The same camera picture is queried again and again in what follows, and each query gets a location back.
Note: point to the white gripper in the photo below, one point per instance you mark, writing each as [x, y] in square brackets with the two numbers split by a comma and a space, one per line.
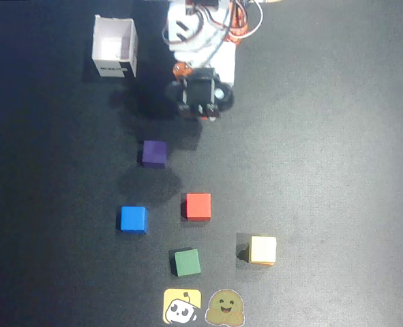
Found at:
[198, 91]

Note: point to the yellow cube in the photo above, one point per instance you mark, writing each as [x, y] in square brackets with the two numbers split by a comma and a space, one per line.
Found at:
[263, 249]

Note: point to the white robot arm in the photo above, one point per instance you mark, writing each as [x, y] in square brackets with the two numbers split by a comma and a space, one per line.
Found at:
[187, 20]

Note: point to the purple cube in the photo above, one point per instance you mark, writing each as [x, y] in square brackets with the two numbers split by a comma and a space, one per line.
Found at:
[155, 153]

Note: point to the red cube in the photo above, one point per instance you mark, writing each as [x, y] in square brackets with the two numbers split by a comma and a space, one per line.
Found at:
[198, 206]

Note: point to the blue cube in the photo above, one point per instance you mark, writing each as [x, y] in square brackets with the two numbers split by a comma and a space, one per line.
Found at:
[133, 218]

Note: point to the green cube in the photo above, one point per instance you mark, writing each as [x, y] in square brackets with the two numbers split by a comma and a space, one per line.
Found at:
[187, 262]

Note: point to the orange cube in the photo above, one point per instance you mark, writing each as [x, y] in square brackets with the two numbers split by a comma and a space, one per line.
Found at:
[264, 263]

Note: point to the white open cardboard box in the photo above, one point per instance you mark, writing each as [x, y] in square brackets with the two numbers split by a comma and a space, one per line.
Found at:
[114, 47]

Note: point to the yellow robot sticker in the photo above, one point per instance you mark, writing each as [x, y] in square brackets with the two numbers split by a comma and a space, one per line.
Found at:
[182, 306]

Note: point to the hugging face emoji sticker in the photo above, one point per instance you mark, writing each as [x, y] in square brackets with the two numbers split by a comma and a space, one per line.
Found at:
[225, 306]

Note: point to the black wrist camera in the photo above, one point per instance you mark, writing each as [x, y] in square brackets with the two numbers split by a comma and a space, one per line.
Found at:
[199, 90]

